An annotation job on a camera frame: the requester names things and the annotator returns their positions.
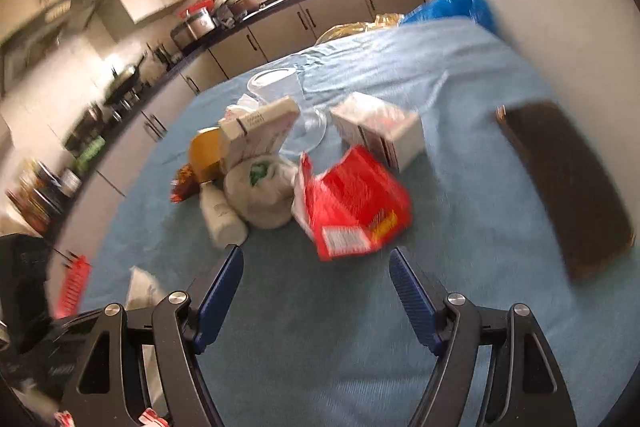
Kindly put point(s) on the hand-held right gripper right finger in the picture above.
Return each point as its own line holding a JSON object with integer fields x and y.
{"x": 415, "y": 302}

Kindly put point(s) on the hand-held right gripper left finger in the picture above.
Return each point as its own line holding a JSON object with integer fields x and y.
{"x": 220, "y": 299}

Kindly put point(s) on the red mesh basket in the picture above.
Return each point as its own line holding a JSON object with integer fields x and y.
{"x": 72, "y": 287}

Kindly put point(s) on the white spray bottle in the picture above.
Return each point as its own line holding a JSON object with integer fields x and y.
{"x": 220, "y": 217}

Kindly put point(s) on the white bag green print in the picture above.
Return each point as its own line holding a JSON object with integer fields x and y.
{"x": 255, "y": 202}

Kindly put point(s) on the torn red carton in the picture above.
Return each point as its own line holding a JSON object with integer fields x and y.
{"x": 350, "y": 202}

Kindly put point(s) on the yellow-brown paper tube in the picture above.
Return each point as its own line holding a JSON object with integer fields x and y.
{"x": 205, "y": 157}

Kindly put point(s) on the white box with pink print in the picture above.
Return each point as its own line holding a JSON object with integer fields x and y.
{"x": 400, "y": 137}

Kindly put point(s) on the white box with dark stripe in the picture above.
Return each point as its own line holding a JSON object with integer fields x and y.
{"x": 260, "y": 127}

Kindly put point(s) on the white plastic wrapper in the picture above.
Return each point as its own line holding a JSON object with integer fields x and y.
{"x": 142, "y": 287}

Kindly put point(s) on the row of condiment bottles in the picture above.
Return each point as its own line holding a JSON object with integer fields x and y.
{"x": 40, "y": 197}

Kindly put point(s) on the red yellow snack wrapper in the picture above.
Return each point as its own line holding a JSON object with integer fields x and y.
{"x": 182, "y": 187}

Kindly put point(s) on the green cloth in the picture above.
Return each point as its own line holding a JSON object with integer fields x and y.
{"x": 90, "y": 152}

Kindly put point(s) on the dark brown flat case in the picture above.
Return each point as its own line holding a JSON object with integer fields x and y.
{"x": 565, "y": 187}

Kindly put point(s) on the crumpled white tissue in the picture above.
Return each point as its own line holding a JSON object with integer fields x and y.
{"x": 242, "y": 106}

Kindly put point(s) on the clear plastic cup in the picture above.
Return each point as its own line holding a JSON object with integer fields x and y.
{"x": 272, "y": 84}

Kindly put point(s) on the wok with lid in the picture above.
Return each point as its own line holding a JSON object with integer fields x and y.
{"x": 127, "y": 79}

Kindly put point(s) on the range hood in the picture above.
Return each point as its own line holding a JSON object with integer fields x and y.
{"x": 45, "y": 32}

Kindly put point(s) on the black kitchen countertop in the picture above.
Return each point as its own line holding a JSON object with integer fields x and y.
{"x": 235, "y": 32}

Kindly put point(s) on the white base cabinets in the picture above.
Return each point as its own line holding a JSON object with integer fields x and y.
{"x": 280, "y": 32}

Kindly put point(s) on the silver rice cooker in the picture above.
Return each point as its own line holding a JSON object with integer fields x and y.
{"x": 197, "y": 24}

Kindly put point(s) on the yellow plastic bag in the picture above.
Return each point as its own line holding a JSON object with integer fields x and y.
{"x": 350, "y": 29}

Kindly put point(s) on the metal pot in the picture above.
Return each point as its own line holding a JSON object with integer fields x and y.
{"x": 240, "y": 2}

